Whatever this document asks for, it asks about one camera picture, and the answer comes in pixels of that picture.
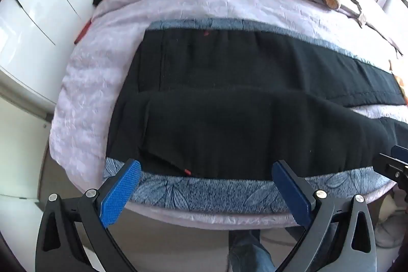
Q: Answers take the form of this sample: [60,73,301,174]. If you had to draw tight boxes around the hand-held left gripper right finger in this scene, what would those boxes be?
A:
[271,159,378,272]

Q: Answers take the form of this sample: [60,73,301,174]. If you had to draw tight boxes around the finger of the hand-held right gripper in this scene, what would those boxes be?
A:
[374,153,408,191]
[390,145,408,159]

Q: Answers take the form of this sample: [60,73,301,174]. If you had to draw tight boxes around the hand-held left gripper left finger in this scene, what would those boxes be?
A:
[36,159,142,272]

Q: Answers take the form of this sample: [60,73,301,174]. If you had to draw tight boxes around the black pants with grey band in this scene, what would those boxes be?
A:
[104,18,408,215]

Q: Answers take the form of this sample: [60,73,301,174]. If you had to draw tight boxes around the person's blue jeans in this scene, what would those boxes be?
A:
[228,229,278,272]

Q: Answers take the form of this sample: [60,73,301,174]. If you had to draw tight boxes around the bed with pale pink quilt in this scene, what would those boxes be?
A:
[49,0,408,229]

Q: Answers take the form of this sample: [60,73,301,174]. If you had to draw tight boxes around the red stick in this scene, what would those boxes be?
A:
[74,20,92,45]

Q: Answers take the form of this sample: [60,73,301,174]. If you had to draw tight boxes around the white glossy wardrobe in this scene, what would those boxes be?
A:
[0,0,122,104]

